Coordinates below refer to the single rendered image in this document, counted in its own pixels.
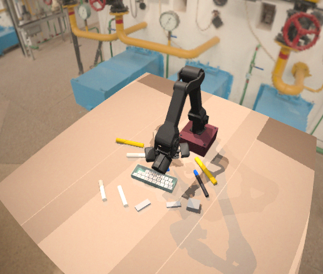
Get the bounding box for dark grey marker with blue cap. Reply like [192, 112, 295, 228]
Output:
[193, 170, 209, 197]

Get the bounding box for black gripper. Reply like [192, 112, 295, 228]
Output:
[145, 143, 190, 163]

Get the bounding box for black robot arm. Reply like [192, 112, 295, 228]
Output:
[151, 65, 209, 175]

